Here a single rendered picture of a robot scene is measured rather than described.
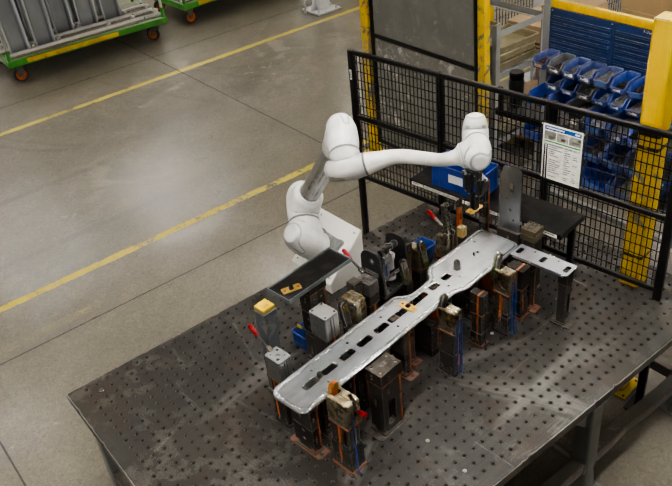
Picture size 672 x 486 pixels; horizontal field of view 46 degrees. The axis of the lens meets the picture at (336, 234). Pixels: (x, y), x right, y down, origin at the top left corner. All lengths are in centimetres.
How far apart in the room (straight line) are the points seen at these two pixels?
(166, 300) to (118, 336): 41
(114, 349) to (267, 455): 202
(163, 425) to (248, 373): 43
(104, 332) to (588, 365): 300
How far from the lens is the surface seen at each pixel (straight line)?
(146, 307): 529
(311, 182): 372
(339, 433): 302
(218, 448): 331
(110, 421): 359
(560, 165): 385
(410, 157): 327
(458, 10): 538
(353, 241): 390
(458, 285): 346
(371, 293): 338
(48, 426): 472
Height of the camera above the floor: 312
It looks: 34 degrees down
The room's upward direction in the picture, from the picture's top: 6 degrees counter-clockwise
